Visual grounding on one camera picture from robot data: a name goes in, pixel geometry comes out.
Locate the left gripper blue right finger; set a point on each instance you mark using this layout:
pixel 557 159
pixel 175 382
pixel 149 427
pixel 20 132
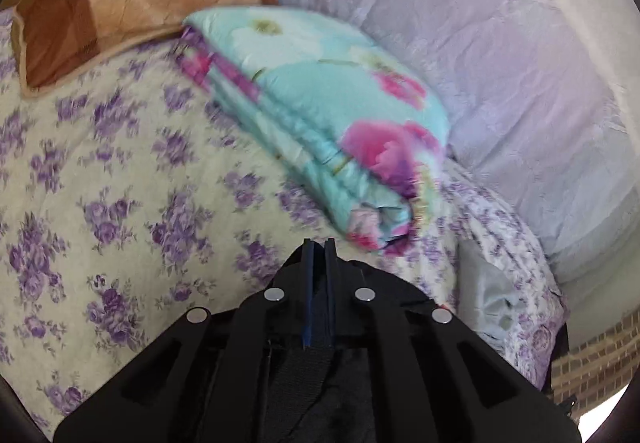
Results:
pixel 432 378

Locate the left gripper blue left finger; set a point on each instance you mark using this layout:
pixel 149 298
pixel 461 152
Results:
pixel 207 377

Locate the black pants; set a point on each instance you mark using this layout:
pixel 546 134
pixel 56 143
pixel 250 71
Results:
pixel 322 394

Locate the folded grey garment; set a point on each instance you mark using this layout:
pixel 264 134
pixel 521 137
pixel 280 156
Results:
pixel 488 302

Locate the beige checked curtain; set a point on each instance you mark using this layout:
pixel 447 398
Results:
pixel 599 368

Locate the purple floral bedspread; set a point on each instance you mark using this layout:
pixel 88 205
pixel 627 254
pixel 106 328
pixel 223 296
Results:
pixel 127 197

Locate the folded turquoise floral quilt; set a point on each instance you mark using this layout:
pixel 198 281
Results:
pixel 363 133

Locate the lilac lace-covered headboard pillow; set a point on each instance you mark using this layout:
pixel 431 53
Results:
pixel 543 100

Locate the brown orange pillow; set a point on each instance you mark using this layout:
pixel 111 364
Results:
pixel 55 41

